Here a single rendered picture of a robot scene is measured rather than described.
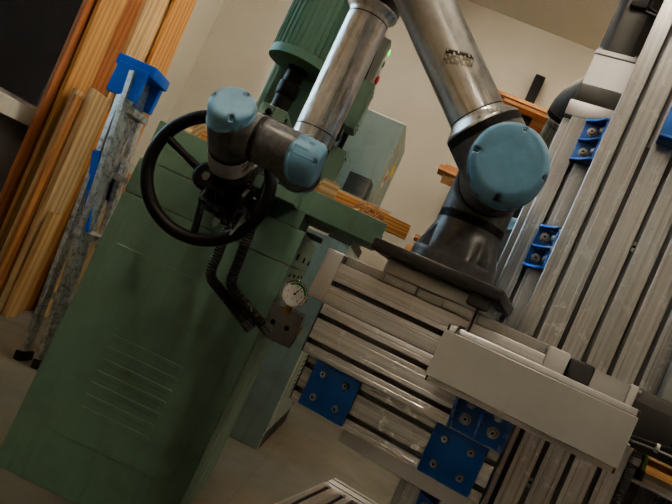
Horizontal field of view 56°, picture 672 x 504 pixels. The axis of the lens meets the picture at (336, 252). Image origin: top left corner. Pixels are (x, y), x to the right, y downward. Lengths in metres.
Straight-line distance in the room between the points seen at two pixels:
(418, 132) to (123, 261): 2.78
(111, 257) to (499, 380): 1.00
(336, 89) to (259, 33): 3.29
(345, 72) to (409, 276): 0.37
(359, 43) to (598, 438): 0.72
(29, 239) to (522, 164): 2.39
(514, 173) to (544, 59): 3.40
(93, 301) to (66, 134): 1.49
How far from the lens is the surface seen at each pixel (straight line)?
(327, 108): 1.10
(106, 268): 1.58
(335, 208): 1.49
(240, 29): 4.42
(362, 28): 1.15
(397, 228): 1.65
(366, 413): 1.09
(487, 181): 0.92
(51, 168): 2.98
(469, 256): 1.03
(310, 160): 0.95
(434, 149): 4.04
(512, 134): 0.93
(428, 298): 1.04
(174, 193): 1.55
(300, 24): 1.70
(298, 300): 1.42
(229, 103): 0.98
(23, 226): 2.97
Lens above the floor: 0.73
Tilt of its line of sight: 2 degrees up
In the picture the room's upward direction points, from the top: 25 degrees clockwise
